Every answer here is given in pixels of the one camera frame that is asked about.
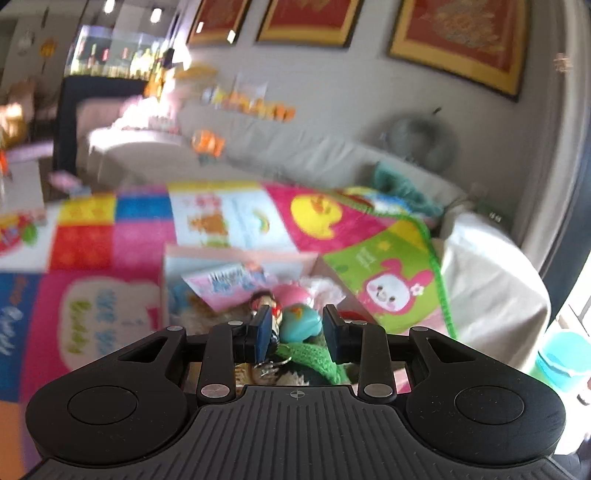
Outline beige sofa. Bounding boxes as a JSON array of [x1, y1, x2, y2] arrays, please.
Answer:
[[76, 97, 552, 374]]

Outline pink toy box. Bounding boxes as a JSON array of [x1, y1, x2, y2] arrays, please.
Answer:
[[159, 244, 411, 393]]

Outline black aquarium stand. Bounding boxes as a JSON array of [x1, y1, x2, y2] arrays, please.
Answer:
[[53, 76, 148, 176]]

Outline white fluffy cloth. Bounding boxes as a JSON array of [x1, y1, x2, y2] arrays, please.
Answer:
[[300, 274, 347, 308]]

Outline orange toy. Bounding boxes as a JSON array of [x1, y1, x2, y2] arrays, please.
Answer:
[[191, 129, 227, 160]]

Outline teal bucket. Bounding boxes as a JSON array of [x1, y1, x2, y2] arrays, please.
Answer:
[[536, 330, 591, 391]]

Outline pink object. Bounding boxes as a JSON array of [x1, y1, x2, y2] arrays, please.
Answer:
[[48, 171, 90, 195]]

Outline pink round toy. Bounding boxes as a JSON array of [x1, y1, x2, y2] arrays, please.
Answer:
[[272, 284, 317, 308]]

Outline grey round cushion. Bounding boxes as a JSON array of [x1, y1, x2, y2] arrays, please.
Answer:
[[388, 113, 460, 174]]

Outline row of small orange toys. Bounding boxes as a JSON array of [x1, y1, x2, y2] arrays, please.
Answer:
[[201, 85, 296, 123]]

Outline glass aquarium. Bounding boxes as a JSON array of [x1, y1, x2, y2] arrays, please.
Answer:
[[69, 25, 174, 79]]

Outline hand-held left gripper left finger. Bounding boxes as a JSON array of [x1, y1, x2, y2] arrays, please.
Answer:
[[106, 305, 273, 404]]

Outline green knitted cloth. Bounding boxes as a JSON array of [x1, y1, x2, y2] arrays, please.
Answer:
[[277, 342, 354, 386]]

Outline pink cloth pile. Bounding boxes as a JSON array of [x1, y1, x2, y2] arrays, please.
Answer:
[[115, 95, 181, 134]]

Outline teal shell toy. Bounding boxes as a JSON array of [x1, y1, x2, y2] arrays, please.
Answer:
[[279, 305, 324, 344]]

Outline teal knitted cloth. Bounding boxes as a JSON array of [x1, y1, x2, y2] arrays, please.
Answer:
[[372, 161, 444, 217]]

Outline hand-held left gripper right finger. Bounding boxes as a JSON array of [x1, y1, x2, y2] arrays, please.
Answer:
[[322, 305, 485, 404]]

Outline colourful printed blanket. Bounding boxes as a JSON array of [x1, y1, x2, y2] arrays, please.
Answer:
[[0, 180, 458, 480]]

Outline small doll figure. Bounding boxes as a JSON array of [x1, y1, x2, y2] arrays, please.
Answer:
[[249, 291, 284, 344]]

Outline colourful booklet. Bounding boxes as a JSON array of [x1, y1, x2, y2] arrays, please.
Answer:
[[182, 263, 269, 312]]

